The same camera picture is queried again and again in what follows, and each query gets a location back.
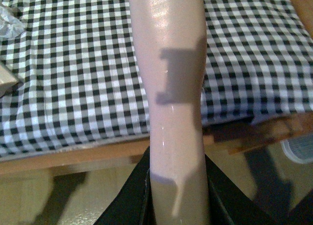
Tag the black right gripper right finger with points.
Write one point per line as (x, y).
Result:
(228, 204)

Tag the cardboard piece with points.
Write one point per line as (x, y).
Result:
(7, 79)

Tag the white round object on floor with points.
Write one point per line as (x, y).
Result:
(299, 149)

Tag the black white checkered bedsheet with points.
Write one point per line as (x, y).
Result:
(79, 82)

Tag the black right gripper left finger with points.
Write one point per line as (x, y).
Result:
(133, 204)

